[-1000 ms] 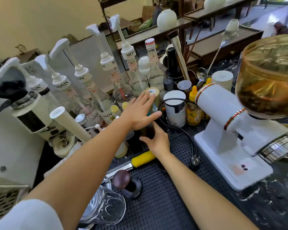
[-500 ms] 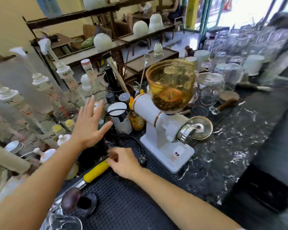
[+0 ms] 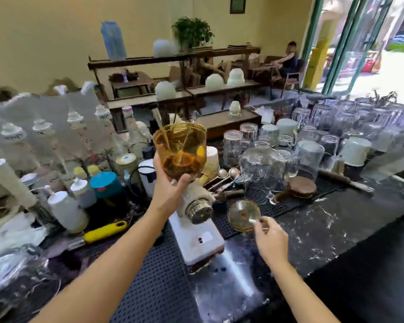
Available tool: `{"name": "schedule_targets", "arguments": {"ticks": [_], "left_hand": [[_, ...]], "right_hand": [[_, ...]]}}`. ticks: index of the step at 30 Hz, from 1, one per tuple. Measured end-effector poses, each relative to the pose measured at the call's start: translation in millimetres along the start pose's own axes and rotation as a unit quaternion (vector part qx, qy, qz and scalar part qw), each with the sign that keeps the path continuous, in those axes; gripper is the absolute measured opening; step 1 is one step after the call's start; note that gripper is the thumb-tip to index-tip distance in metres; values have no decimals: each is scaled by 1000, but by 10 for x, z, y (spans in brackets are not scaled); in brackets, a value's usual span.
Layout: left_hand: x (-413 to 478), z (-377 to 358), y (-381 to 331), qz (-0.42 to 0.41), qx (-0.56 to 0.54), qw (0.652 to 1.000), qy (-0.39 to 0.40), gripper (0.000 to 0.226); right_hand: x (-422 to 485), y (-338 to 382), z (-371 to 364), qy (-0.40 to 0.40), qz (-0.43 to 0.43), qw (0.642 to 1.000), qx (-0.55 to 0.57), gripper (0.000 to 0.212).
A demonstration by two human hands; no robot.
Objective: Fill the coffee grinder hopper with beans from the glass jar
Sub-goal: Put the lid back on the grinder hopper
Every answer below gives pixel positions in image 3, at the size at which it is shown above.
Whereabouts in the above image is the person's left hand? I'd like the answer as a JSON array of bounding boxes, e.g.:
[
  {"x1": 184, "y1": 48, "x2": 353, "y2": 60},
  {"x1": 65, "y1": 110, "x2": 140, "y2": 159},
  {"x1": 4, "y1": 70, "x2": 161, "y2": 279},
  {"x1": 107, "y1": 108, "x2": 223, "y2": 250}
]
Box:
[{"x1": 149, "y1": 153, "x2": 192, "y2": 219}]

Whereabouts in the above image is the person's right hand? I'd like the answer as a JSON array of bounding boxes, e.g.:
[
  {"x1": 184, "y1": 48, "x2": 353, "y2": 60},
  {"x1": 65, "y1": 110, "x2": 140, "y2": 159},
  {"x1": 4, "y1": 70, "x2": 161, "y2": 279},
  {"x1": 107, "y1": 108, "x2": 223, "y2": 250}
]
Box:
[{"x1": 253, "y1": 216, "x2": 290, "y2": 269}]

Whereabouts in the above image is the amber round hopper lid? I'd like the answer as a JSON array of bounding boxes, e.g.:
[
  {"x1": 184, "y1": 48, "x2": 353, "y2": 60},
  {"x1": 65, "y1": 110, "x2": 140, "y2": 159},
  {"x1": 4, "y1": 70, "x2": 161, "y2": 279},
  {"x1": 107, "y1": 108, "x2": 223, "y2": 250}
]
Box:
[{"x1": 228, "y1": 200, "x2": 268, "y2": 233}]

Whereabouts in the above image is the amber plastic grinder hopper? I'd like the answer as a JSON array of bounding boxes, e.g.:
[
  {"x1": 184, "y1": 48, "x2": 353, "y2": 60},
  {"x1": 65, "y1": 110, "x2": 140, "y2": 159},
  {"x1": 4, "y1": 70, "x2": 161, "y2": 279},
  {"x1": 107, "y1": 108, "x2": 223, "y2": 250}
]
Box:
[{"x1": 153, "y1": 122, "x2": 207, "y2": 182}]

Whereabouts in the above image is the person's left forearm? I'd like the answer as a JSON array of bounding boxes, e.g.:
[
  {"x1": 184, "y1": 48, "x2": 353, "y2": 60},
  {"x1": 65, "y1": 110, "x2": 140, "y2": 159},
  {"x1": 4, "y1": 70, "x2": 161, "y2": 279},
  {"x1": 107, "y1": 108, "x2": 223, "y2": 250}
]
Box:
[{"x1": 30, "y1": 208, "x2": 174, "y2": 323}]

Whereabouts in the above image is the person's right forearm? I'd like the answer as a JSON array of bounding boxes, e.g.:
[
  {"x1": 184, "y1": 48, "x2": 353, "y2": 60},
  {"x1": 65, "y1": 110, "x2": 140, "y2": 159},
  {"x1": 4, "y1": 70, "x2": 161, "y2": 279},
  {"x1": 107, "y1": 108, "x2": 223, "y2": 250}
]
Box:
[{"x1": 270, "y1": 260, "x2": 341, "y2": 323}]

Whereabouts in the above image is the white jug with black print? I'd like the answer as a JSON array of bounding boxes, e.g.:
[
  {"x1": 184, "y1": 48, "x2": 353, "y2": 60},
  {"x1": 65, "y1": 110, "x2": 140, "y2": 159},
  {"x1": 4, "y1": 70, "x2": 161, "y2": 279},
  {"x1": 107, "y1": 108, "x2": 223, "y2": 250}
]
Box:
[{"x1": 138, "y1": 159, "x2": 157, "y2": 199}]

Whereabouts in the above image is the black rubber bar mat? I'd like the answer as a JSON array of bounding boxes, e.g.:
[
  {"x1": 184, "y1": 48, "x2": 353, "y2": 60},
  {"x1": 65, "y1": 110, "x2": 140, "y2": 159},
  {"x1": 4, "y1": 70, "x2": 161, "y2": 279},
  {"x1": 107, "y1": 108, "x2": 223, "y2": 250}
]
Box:
[
  {"x1": 110, "y1": 223, "x2": 203, "y2": 323},
  {"x1": 211, "y1": 177, "x2": 342, "y2": 240}
]

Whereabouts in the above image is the metal spoon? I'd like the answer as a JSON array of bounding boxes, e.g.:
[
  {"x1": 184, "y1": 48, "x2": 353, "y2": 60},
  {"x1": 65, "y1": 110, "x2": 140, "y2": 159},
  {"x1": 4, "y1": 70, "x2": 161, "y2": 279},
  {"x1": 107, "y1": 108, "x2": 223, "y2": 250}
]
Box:
[
  {"x1": 206, "y1": 169, "x2": 229, "y2": 189},
  {"x1": 211, "y1": 167, "x2": 240, "y2": 193}
]

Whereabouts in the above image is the white ribbed cup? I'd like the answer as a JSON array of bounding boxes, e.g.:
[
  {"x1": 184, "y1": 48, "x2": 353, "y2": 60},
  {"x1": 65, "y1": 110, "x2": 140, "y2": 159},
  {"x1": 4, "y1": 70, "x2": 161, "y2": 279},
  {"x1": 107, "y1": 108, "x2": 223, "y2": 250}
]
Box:
[{"x1": 205, "y1": 146, "x2": 220, "y2": 172}]

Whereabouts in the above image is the white coffee grinder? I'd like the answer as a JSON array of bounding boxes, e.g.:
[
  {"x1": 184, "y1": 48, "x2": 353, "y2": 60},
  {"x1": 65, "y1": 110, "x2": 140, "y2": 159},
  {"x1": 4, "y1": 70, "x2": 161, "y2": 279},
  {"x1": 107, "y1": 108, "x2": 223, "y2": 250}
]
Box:
[{"x1": 168, "y1": 174, "x2": 226, "y2": 267}]

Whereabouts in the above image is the large clear glass jar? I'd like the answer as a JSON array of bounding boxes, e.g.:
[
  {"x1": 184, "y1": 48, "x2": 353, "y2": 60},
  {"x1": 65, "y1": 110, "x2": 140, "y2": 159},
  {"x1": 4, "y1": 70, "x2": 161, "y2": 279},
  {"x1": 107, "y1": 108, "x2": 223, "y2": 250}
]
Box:
[{"x1": 239, "y1": 147, "x2": 291, "y2": 203}]

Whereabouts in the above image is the yellow lidded jar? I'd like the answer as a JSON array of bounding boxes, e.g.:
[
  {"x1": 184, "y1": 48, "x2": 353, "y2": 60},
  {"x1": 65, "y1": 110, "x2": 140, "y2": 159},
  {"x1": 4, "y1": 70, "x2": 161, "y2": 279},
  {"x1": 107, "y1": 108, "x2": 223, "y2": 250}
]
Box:
[{"x1": 115, "y1": 153, "x2": 139, "y2": 176}]

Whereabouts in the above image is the low wooden table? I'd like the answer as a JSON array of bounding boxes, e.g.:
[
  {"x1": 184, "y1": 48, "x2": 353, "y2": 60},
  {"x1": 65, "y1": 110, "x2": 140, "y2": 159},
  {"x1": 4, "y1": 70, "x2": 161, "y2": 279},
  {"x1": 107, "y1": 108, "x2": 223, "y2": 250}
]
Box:
[{"x1": 195, "y1": 108, "x2": 262, "y2": 140}]

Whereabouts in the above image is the teal lidded container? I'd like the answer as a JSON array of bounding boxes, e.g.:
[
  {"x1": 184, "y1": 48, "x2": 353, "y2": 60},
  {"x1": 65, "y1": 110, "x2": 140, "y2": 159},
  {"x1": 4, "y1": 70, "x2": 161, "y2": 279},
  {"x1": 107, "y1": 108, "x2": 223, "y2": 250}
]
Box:
[{"x1": 89, "y1": 171, "x2": 124, "y2": 199}]

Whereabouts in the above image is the dark wooden shelf unit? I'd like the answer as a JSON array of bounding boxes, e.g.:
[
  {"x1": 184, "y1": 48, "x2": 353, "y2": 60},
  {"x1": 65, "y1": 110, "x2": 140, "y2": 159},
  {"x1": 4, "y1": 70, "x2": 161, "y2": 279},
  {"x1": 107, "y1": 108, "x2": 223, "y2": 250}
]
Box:
[{"x1": 88, "y1": 46, "x2": 262, "y2": 132}]

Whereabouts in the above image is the white dome lamp shade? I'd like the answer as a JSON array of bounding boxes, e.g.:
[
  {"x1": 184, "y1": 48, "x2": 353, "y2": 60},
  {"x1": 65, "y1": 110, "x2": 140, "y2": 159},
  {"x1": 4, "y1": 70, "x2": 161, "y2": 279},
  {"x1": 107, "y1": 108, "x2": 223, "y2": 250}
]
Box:
[
  {"x1": 205, "y1": 73, "x2": 225, "y2": 91},
  {"x1": 226, "y1": 68, "x2": 246, "y2": 87},
  {"x1": 153, "y1": 39, "x2": 174, "y2": 58},
  {"x1": 155, "y1": 81, "x2": 178, "y2": 101}
]

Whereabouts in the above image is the white squeeze bottle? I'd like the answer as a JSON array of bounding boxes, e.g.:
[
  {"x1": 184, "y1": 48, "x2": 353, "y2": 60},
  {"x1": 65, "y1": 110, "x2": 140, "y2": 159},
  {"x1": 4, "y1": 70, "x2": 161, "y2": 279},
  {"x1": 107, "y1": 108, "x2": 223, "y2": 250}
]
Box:
[
  {"x1": 47, "y1": 191, "x2": 90, "y2": 234},
  {"x1": 70, "y1": 178, "x2": 97, "y2": 209}
]

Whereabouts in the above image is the white ceramic mug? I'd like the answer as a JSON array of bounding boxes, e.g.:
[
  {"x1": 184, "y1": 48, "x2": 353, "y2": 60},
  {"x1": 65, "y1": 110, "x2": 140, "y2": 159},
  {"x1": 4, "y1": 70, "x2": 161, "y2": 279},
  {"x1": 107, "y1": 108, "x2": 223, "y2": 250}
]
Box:
[
  {"x1": 338, "y1": 137, "x2": 372, "y2": 167},
  {"x1": 276, "y1": 118, "x2": 300, "y2": 139}
]

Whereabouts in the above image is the row of syrup pump bottles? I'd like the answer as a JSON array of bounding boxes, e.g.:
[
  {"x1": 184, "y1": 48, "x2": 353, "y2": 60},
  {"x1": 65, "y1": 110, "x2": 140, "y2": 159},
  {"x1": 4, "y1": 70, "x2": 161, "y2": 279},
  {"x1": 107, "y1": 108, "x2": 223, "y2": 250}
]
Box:
[{"x1": 0, "y1": 85, "x2": 149, "y2": 185}]

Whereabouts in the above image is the group of clear drinking glasses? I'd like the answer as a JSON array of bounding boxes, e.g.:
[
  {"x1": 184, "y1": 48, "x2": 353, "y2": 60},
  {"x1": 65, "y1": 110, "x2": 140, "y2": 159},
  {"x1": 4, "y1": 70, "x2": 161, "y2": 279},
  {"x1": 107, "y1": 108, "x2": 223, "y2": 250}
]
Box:
[{"x1": 223, "y1": 97, "x2": 404, "y2": 175}]

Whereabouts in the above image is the green potted plant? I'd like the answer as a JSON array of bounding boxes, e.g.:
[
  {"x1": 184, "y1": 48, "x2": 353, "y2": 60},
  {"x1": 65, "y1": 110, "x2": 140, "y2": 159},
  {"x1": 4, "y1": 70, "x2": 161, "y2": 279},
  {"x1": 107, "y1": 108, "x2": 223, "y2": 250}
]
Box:
[{"x1": 171, "y1": 17, "x2": 215, "y2": 53}]

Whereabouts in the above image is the wooden chair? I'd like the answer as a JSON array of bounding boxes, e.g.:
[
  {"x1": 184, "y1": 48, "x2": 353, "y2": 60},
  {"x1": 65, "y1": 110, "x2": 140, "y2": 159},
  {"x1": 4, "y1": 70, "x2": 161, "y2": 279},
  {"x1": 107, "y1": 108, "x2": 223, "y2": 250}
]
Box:
[{"x1": 280, "y1": 59, "x2": 307, "y2": 98}]

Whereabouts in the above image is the blue plastic water bottle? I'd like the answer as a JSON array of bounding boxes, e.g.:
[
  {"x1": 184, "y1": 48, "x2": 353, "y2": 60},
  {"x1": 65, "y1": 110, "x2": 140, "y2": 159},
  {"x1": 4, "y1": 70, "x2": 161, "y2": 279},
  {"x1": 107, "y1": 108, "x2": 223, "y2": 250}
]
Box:
[{"x1": 100, "y1": 21, "x2": 128, "y2": 61}]

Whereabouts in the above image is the tall white canister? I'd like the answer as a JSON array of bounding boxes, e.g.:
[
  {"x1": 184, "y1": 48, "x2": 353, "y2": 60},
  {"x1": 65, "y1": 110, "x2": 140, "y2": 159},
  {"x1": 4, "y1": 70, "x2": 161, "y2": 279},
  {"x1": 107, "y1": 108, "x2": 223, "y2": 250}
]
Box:
[{"x1": 0, "y1": 159, "x2": 38, "y2": 210}]

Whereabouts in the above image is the white cloth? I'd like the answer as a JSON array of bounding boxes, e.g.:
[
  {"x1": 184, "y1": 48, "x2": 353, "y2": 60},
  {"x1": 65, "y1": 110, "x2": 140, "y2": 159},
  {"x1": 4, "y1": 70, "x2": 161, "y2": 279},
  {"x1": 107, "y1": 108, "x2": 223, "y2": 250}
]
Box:
[{"x1": 0, "y1": 212, "x2": 52, "y2": 263}]

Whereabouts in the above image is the clear glass bowl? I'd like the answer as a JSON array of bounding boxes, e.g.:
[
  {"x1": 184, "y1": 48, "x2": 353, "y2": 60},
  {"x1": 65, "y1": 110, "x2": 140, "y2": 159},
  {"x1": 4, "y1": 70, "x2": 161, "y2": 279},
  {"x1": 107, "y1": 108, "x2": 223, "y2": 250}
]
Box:
[{"x1": 0, "y1": 245, "x2": 61, "y2": 323}]

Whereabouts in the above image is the green framed glass door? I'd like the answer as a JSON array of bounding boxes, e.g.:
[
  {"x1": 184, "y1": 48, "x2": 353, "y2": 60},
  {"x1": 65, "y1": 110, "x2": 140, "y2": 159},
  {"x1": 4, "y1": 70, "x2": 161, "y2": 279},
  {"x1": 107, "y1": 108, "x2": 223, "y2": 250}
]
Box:
[{"x1": 301, "y1": 0, "x2": 395, "y2": 95}]

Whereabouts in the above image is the yellow handled tool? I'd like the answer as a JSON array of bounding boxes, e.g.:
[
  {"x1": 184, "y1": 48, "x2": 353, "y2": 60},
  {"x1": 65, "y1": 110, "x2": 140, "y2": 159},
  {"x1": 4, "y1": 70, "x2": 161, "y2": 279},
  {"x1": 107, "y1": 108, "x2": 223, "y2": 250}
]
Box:
[{"x1": 67, "y1": 220, "x2": 128, "y2": 251}]

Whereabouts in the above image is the wooden handled bar tool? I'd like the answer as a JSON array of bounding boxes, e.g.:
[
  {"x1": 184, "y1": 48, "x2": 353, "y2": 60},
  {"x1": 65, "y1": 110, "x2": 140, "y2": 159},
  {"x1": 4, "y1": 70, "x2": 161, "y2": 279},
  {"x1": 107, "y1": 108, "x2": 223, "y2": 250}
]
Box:
[{"x1": 318, "y1": 168, "x2": 375, "y2": 193}]

